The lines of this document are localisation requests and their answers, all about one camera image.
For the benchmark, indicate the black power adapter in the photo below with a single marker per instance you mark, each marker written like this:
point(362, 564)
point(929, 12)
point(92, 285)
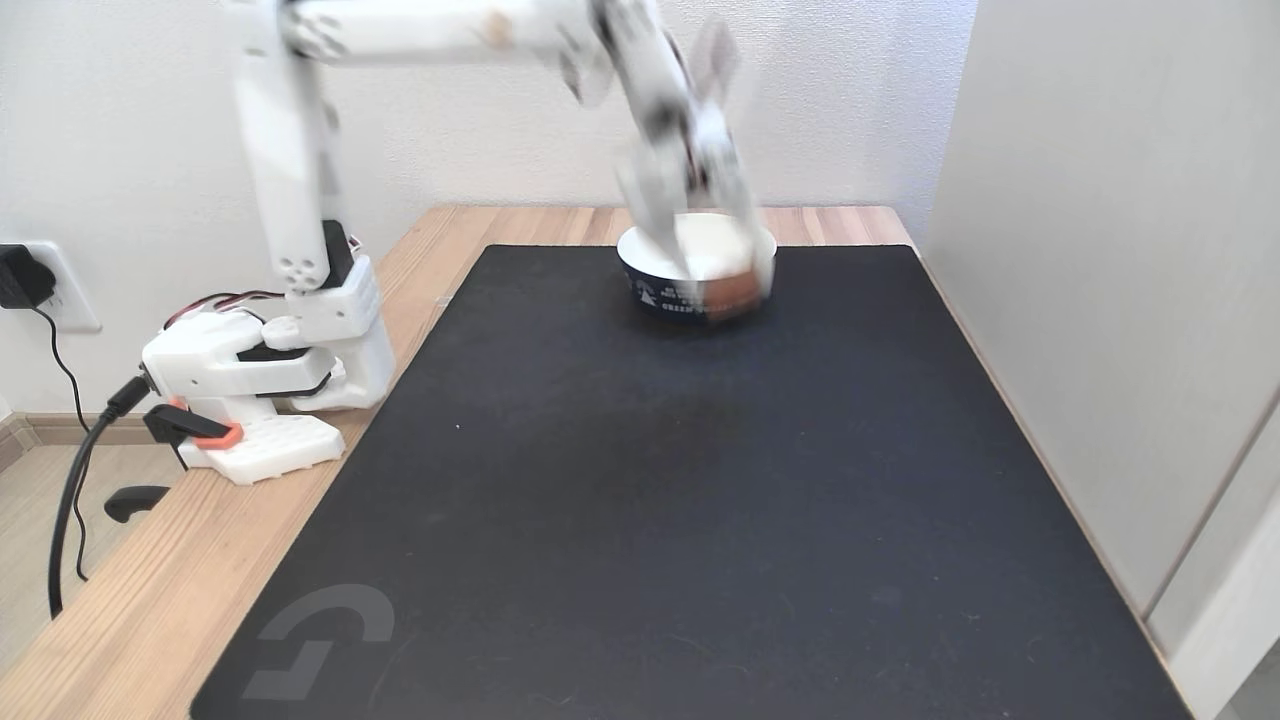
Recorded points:
point(20, 276)

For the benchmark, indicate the black orange table clamp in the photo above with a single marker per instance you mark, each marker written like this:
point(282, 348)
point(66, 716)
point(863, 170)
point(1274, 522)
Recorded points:
point(195, 427)

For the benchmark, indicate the brown block toy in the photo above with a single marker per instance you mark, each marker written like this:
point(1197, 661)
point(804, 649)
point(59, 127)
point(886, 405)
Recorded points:
point(733, 296)

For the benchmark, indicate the black desk mat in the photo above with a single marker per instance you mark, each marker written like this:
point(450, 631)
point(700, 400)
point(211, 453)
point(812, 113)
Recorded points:
point(700, 520)

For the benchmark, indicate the dark blue paper bowl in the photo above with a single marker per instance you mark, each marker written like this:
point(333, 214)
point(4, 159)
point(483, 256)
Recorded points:
point(700, 255)

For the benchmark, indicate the white wall outlet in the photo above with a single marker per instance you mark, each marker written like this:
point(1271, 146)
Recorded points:
point(72, 295)

